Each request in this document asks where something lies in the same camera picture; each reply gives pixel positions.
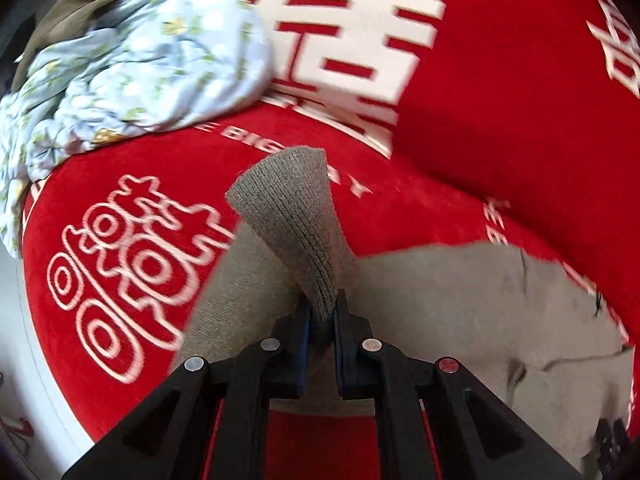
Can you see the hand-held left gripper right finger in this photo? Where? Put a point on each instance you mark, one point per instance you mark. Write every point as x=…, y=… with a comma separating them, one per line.
x=344, y=350

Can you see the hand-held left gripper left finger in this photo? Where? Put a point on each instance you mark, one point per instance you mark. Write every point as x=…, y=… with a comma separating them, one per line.
x=301, y=345

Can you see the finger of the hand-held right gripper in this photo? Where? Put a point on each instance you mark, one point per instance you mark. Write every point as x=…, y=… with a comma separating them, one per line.
x=614, y=447

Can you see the grey knit garment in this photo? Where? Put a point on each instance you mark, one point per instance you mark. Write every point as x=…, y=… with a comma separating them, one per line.
x=450, y=310

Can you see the red printed blanket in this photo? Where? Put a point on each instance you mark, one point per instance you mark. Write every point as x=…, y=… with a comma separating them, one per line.
x=475, y=110

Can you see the light blue floral quilt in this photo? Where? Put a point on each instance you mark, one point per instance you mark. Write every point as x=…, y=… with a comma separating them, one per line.
x=150, y=60

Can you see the olive brown cloth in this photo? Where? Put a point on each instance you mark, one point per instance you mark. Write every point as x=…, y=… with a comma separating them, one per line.
x=65, y=20

